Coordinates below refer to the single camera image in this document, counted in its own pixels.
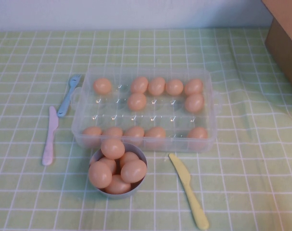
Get blue plastic fork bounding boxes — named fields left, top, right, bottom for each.
left=56, top=74, right=83, bottom=118

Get green checked tablecloth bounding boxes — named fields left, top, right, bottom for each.
left=0, top=27, right=292, bottom=231

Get grey round bowl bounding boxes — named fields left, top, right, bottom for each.
left=88, top=143, right=148, bottom=200

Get clear plastic egg box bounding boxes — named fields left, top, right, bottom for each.
left=71, top=67, right=221, bottom=154

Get yellow plastic knife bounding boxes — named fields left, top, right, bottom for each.
left=168, top=153, right=210, bottom=231

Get brown cardboard box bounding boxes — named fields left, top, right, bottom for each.
left=261, top=0, right=292, bottom=97

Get pink plastic knife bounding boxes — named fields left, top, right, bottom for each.
left=41, top=105, right=59, bottom=166

